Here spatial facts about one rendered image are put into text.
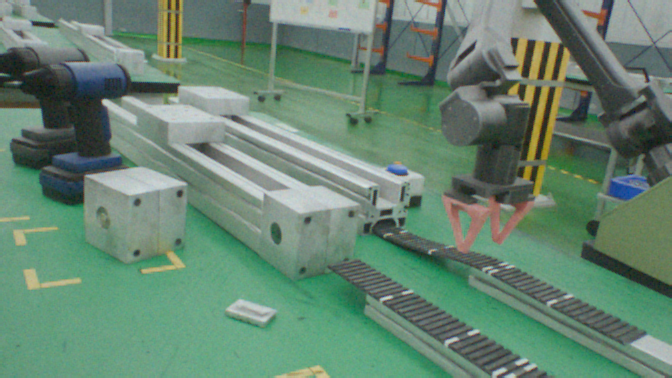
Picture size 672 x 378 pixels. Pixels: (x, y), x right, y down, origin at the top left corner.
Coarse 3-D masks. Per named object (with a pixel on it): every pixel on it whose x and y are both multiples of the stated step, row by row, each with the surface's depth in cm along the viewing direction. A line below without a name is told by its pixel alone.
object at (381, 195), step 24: (240, 120) 137; (240, 144) 123; (264, 144) 116; (288, 144) 122; (312, 144) 117; (288, 168) 109; (312, 168) 103; (336, 168) 101; (360, 168) 104; (336, 192) 98; (360, 192) 93; (384, 192) 100; (360, 216) 94; (384, 216) 97
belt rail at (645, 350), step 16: (480, 272) 80; (480, 288) 80; (496, 288) 78; (512, 288) 76; (512, 304) 76; (528, 304) 75; (544, 320) 72; (560, 320) 71; (576, 336) 69; (592, 336) 68; (608, 352) 66; (624, 352) 66; (640, 352) 64; (656, 352) 63; (640, 368) 64; (656, 368) 63
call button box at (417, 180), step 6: (384, 168) 115; (396, 174) 110; (402, 174) 111; (408, 174) 112; (414, 174) 113; (414, 180) 110; (420, 180) 111; (414, 186) 111; (420, 186) 112; (408, 192) 110; (414, 192) 111; (420, 192) 112; (414, 198) 112; (420, 198) 113; (414, 204) 112; (420, 204) 113
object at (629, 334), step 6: (624, 330) 66; (630, 330) 66; (636, 330) 67; (642, 330) 67; (612, 336) 65; (618, 336) 65; (624, 336) 65; (630, 336) 65; (636, 336) 65; (642, 336) 66; (618, 342) 64; (624, 342) 64; (630, 342) 64
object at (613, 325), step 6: (612, 318) 69; (618, 318) 69; (600, 324) 67; (606, 324) 67; (612, 324) 68; (618, 324) 67; (624, 324) 68; (600, 330) 66; (606, 330) 66; (612, 330) 66; (618, 330) 66; (606, 336) 65
